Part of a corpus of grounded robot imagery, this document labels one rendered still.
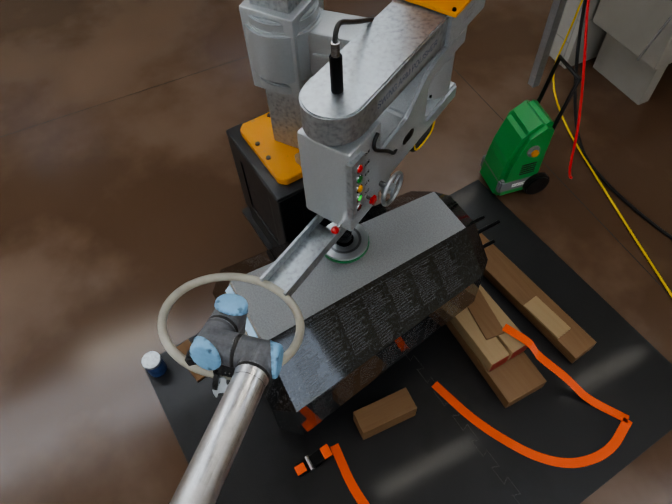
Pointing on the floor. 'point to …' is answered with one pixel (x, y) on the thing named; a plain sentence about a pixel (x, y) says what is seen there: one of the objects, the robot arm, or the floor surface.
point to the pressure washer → (523, 144)
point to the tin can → (154, 364)
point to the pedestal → (269, 196)
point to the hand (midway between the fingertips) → (216, 386)
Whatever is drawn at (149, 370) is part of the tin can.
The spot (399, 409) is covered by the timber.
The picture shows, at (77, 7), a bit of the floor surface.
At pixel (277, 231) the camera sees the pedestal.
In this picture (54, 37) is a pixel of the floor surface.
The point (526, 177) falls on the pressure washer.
